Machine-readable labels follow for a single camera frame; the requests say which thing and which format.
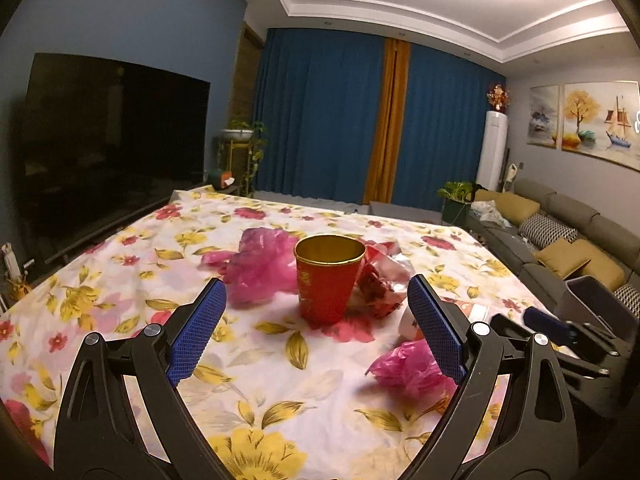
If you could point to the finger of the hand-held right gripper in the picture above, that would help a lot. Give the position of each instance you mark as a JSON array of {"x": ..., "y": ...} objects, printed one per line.
[
  {"x": 545, "y": 321},
  {"x": 507, "y": 327}
]

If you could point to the green tissue box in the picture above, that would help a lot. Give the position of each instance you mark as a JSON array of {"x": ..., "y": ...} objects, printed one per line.
[{"x": 222, "y": 178}]

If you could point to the white ribbed object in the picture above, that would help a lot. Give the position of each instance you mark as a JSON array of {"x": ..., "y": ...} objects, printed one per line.
[{"x": 11, "y": 260}]

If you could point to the long yellow cushion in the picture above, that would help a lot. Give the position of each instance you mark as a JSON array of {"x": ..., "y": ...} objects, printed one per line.
[{"x": 515, "y": 207}]

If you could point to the red paper cup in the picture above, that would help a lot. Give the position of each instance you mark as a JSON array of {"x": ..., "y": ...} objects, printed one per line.
[{"x": 322, "y": 285}]

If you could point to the white and brown paper cup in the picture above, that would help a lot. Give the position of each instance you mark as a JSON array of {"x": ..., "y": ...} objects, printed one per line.
[{"x": 409, "y": 325}]

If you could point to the floral printed cloth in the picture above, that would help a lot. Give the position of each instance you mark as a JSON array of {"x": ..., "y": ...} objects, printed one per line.
[{"x": 280, "y": 370}]

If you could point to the grey sectional sofa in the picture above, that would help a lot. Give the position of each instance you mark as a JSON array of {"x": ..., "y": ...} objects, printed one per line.
[{"x": 575, "y": 207}]

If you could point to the pink plastic bag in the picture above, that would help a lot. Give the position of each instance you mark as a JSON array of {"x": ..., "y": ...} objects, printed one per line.
[
  {"x": 260, "y": 270},
  {"x": 410, "y": 370}
]

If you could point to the trailing potted plant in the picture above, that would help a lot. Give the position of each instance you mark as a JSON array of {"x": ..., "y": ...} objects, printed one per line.
[{"x": 245, "y": 132}]

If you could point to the black television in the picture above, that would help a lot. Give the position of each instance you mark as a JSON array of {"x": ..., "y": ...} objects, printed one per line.
[{"x": 110, "y": 150}]

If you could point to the red foil wrapper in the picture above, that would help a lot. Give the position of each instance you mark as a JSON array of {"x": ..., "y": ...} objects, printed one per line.
[{"x": 380, "y": 285}]

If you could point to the red and white snack packet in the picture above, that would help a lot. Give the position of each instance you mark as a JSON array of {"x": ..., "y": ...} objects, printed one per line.
[{"x": 472, "y": 310}]

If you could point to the green potted plant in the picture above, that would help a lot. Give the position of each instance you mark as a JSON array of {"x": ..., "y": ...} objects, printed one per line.
[{"x": 457, "y": 200}]

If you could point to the blue curtain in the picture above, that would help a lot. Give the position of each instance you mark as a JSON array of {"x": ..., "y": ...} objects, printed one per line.
[
  {"x": 445, "y": 130},
  {"x": 320, "y": 115}
]

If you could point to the red and gold flower ornament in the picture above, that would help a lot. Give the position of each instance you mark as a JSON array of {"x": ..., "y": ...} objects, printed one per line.
[{"x": 498, "y": 97}]

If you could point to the orange curtain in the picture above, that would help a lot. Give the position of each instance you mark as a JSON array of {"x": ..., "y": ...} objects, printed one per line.
[{"x": 390, "y": 120}]

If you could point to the black and white patterned pillow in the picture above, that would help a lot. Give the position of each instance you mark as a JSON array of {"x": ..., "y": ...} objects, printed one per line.
[
  {"x": 547, "y": 230},
  {"x": 631, "y": 297}
]

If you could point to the grey plastic bin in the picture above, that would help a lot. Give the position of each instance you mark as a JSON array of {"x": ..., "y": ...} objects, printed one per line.
[{"x": 585, "y": 300}]

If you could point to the white clothes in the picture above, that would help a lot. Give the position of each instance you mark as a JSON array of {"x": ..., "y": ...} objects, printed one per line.
[{"x": 492, "y": 212}]

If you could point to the thick yellow cushion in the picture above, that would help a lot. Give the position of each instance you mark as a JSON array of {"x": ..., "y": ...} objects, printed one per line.
[{"x": 602, "y": 265}]

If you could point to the gold plant stand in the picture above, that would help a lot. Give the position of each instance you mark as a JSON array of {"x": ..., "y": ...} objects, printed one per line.
[{"x": 230, "y": 157}]

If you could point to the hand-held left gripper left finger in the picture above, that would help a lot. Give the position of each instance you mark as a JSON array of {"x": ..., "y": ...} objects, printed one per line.
[{"x": 197, "y": 332}]

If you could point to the square yellow cushion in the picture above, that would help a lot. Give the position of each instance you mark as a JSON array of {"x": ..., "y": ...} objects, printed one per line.
[{"x": 562, "y": 257}]

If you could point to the white standing air conditioner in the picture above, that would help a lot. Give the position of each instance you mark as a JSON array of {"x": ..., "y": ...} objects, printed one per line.
[{"x": 492, "y": 150}]

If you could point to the small landscape painting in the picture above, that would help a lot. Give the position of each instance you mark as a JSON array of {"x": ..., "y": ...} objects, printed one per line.
[{"x": 543, "y": 115}]

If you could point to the sailboat and tree painting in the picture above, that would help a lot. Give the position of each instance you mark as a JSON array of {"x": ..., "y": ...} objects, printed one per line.
[{"x": 600, "y": 125}]

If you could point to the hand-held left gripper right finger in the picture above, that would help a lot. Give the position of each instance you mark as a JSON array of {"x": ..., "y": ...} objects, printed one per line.
[{"x": 437, "y": 330}]

